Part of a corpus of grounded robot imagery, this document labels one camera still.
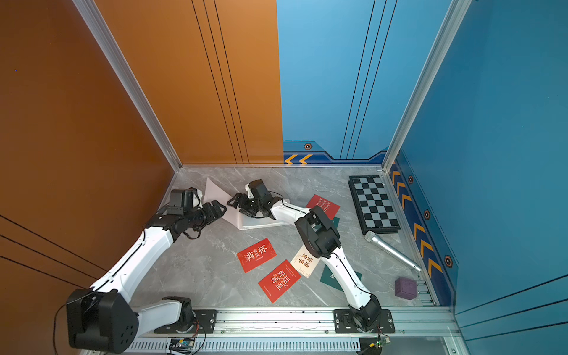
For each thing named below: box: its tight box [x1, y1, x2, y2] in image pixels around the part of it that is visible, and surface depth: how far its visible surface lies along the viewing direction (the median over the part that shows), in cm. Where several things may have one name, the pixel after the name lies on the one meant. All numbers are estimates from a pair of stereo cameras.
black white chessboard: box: [347, 174, 401, 235], surface depth 101 cm
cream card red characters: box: [289, 244, 321, 279], surface depth 88 cm
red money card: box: [306, 193, 341, 220], surface depth 107 cm
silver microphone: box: [364, 230, 423, 273], surface depth 90 cm
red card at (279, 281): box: [258, 259, 302, 304], surface depth 84 cm
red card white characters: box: [236, 238, 278, 274], surface depth 91 cm
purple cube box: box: [394, 276, 418, 301], surface depth 77 cm
